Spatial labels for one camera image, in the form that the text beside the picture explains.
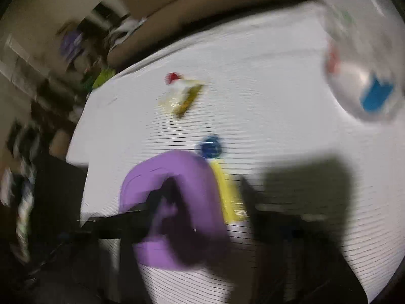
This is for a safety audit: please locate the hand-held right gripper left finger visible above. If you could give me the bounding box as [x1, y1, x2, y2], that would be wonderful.
[73, 177, 181, 304]

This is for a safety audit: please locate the yellow strip packet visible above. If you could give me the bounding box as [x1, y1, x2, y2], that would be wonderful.
[210, 160, 250, 224]

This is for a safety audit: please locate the clear plastic container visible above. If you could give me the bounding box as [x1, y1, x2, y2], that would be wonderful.
[308, 0, 405, 124]

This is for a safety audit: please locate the red wrapped candy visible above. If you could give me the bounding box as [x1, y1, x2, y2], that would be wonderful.
[326, 43, 340, 75]
[165, 72, 184, 85]

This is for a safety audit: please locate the clear olive packet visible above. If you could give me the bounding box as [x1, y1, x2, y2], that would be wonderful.
[157, 78, 206, 119]

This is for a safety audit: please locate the blue packet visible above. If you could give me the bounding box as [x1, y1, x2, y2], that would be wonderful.
[360, 74, 396, 113]

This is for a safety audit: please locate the white cloth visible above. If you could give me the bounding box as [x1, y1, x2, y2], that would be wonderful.
[108, 16, 148, 43]

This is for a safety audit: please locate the purple curved plastic holder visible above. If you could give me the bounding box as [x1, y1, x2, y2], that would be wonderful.
[119, 150, 231, 271]

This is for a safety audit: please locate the blue round cap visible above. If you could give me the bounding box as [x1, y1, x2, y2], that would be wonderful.
[199, 135, 225, 159]

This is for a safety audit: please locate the white striped tablecloth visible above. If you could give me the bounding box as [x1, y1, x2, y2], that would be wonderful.
[65, 2, 405, 304]

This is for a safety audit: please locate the green yellow bag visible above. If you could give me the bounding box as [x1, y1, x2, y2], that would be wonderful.
[92, 68, 116, 90]

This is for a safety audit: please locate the green wrapped candy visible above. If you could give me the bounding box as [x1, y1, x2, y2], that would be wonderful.
[338, 9, 355, 27]

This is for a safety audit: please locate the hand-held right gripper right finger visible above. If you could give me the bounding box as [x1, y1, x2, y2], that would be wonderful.
[234, 177, 369, 304]

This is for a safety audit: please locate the purple bag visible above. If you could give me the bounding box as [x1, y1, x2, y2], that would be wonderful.
[59, 30, 83, 62]

